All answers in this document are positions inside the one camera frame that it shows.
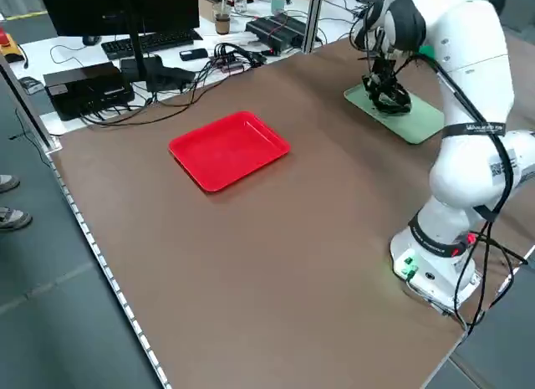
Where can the clear acrylic side panel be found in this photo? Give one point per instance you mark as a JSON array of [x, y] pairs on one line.
[[33, 117]]

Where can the black computer monitor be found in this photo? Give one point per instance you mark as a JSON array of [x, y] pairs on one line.
[[96, 8]]

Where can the black computer mouse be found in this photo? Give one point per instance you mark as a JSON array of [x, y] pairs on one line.
[[91, 39]]

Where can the small black handheld device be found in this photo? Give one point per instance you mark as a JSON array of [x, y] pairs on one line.
[[193, 54]]

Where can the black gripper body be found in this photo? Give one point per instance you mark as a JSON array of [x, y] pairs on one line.
[[384, 68]]

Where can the clear cup with brown drink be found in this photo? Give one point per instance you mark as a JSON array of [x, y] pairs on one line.
[[222, 21]]

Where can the person's foot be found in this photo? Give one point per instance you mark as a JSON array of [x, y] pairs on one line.
[[8, 183], [14, 219]]

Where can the black finned power unit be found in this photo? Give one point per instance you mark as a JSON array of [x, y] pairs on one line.
[[276, 29]]

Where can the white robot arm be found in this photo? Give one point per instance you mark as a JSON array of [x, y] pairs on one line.
[[472, 92]]

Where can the black keyboard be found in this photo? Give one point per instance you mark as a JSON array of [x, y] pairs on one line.
[[154, 42]]

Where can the pale green tumbler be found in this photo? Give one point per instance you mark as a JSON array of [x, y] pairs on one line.
[[278, 0]]

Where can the black box-shaped desktop device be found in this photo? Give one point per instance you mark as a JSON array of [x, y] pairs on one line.
[[83, 90]]

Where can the pale green tray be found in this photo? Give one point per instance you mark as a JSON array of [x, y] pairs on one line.
[[418, 123]]

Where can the aluminium table edge rail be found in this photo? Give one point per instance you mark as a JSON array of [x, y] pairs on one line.
[[128, 307]]

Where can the green plastic tray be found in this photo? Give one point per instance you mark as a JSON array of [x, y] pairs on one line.
[[427, 52]]

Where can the aluminium frame post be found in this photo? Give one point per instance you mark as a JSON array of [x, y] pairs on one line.
[[312, 16]]

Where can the black monitor stand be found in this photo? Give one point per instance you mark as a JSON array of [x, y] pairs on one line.
[[137, 58]]

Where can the clear plastic bottle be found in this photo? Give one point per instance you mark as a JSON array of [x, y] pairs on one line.
[[240, 2]]

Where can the red emergency stop button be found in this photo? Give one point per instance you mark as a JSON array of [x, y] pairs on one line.
[[6, 39]]

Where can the red plastic tray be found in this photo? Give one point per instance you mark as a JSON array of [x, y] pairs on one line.
[[227, 152]]

